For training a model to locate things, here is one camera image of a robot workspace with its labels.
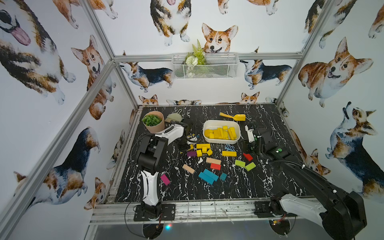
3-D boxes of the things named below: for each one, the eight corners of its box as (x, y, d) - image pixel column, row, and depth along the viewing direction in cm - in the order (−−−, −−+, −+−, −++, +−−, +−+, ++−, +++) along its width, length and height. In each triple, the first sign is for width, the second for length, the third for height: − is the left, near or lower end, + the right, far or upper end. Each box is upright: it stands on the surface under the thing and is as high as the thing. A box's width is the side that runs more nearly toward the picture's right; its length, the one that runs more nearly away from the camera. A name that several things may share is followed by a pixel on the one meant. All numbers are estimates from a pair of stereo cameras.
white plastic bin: (203, 144, 101) (203, 140, 97) (203, 124, 112) (203, 119, 108) (241, 144, 101) (242, 140, 97) (237, 124, 112) (238, 119, 108)
